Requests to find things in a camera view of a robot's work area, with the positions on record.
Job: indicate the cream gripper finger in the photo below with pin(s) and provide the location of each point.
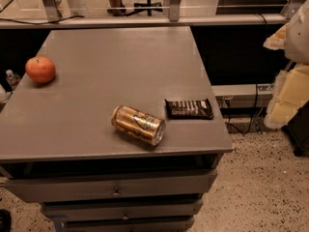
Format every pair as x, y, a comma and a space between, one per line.
290, 93
277, 40

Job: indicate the orange soda can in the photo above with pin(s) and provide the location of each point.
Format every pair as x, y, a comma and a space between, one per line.
138, 124

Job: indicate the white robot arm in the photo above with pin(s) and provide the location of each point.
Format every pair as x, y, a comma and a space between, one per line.
297, 37

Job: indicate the dark snack bar wrapper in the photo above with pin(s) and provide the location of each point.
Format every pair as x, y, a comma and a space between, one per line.
189, 109

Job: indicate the black office chair base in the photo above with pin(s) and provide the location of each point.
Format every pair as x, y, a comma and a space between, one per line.
148, 6

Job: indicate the top grey drawer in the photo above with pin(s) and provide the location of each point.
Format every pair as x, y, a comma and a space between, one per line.
112, 186

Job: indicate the grey drawer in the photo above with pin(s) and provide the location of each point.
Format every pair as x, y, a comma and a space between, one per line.
122, 210
112, 186
155, 224

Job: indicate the person's leg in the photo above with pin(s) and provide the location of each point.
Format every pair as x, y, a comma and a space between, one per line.
117, 8

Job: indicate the bottom grey drawer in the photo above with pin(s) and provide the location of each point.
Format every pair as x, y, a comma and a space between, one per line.
155, 224

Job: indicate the middle grey drawer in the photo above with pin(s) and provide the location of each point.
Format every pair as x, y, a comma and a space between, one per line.
122, 210

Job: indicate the red apple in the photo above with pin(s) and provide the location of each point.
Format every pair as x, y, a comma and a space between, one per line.
40, 69

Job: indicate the grey drawer cabinet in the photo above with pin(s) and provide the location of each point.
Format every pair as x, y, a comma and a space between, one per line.
63, 129

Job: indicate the grey metal frame rail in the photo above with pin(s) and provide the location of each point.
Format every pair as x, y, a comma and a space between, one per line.
77, 22

